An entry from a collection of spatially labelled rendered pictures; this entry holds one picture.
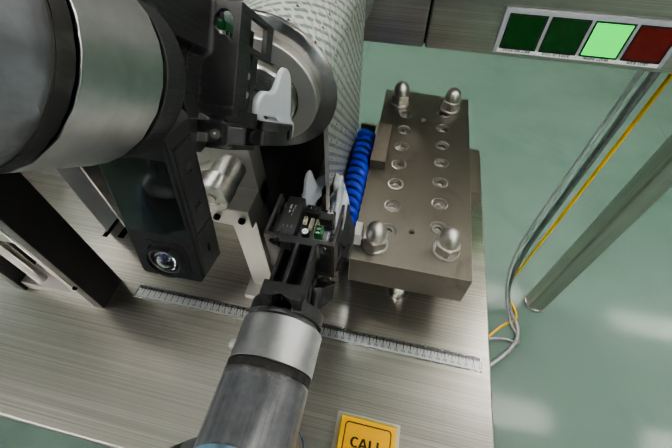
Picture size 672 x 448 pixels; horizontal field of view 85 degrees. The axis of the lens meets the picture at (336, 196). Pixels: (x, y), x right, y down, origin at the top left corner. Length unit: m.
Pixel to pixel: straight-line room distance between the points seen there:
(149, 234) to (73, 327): 0.48
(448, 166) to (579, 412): 1.23
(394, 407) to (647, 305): 1.60
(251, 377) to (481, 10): 0.58
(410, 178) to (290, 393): 0.38
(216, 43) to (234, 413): 0.25
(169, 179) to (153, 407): 0.45
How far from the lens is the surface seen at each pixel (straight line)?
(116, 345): 0.67
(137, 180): 0.22
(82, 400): 0.66
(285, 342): 0.33
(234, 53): 0.22
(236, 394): 0.33
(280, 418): 0.33
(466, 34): 0.69
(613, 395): 1.79
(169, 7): 0.20
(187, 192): 0.22
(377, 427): 0.54
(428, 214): 0.56
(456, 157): 0.65
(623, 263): 2.12
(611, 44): 0.73
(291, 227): 0.37
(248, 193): 0.43
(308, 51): 0.35
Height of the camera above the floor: 1.46
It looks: 50 degrees down
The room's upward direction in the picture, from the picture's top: straight up
